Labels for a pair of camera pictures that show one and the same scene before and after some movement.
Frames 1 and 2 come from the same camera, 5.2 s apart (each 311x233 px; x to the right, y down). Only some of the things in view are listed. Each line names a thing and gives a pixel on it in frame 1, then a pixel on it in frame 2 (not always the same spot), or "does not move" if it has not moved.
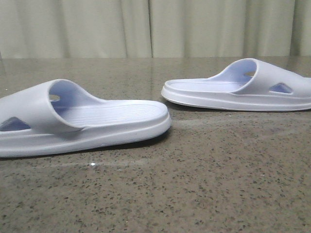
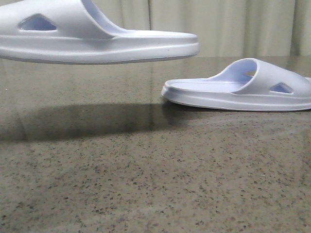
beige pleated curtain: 110,29 does not move
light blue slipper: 250,84 does not move
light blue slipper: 57,116 → 67,32
